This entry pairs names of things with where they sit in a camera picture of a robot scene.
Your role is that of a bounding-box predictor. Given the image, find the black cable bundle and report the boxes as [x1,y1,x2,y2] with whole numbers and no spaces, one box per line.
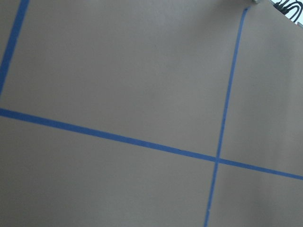
[272,0,303,24]

